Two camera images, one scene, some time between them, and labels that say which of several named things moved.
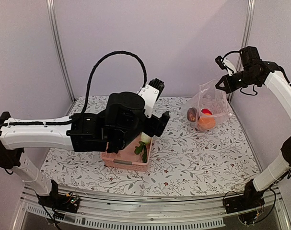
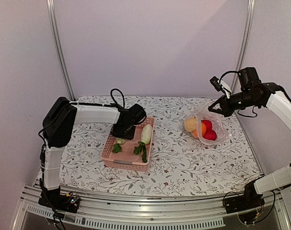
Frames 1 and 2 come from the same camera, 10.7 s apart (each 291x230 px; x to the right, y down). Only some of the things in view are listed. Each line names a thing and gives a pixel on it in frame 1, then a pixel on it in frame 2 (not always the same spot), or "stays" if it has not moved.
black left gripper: [158, 124] to [116, 133]
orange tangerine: [206, 122] to [195, 133]
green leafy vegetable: [142, 149] stays
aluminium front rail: [137, 212] stays
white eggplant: [145, 138] stays
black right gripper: [230, 87] to [226, 109]
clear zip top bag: [209, 107] to [203, 124]
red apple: [205, 110] to [208, 124]
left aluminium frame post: [53, 24] stays
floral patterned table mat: [183, 158] stays
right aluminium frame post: [249, 17] stays
